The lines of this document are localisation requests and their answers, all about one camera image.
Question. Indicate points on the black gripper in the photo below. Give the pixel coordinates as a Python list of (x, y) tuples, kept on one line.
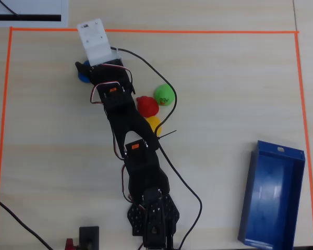
[(98, 75)]

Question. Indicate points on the blue rubber duck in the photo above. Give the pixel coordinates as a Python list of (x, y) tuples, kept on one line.
[(82, 77)]

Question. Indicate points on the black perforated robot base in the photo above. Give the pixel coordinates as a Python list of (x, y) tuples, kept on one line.
[(159, 216)]

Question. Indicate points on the red rubber duck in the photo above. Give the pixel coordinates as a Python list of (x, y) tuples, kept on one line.
[(147, 105)]

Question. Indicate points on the green rubber duck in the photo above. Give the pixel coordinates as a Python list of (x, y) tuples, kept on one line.
[(165, 93)]

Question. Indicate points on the yellow rubber duck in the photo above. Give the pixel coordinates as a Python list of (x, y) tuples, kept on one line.
[(152, 122)]

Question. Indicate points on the blue plastic box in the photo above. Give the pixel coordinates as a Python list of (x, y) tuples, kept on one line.
[(271, 195)]

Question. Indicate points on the black tape stripe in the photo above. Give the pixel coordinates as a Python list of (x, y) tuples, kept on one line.
[(36, 18)]

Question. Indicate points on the white paper sheet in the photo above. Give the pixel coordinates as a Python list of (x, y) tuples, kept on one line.
[(28, 7)]

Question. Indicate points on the black zip tie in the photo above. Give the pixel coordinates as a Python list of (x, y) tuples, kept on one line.
[(168, 134)]

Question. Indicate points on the long orange tape strip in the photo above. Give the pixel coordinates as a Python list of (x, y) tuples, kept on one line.
[(198, 31)]

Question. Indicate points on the black clamp block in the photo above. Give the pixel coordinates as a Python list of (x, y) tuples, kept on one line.
[(89, 235)]

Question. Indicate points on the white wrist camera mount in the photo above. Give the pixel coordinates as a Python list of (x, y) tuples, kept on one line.
[(94, 39)]

